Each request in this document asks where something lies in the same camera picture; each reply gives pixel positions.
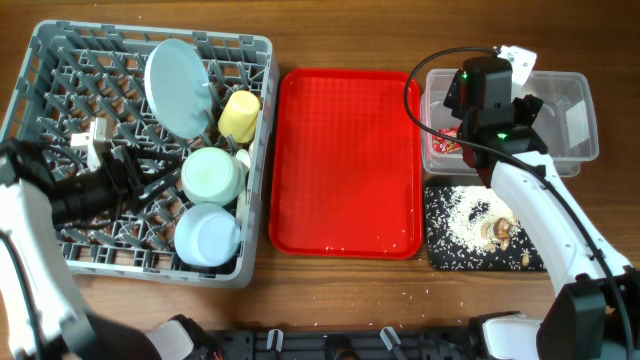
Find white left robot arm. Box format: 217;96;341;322
1;139;194;359

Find light green small bowl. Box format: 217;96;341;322
181;147;244;206

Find grey plastic dishwasher rack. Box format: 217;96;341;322
1;20;280;288

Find light blue plate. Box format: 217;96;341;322
144;39;213;139

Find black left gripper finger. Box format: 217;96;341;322
126;147;182;163
134;168;180;210

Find red snack wrapper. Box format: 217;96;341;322
432;126;461;154

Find white plastic spoon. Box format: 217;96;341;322
235;149;251;227

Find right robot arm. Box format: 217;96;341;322
444;56;639;359

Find light blue food bowl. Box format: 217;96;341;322
174;203;240;267

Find rice and food scraps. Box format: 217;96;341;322
424;185;544;269

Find clear plastic bin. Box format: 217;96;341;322
421;69;599;177

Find red plastic serving tray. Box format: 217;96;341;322
269;68;423;260

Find black plastic tray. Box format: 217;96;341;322
422;175;551;273

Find yellow plastic cup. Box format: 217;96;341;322
218;90;261;144

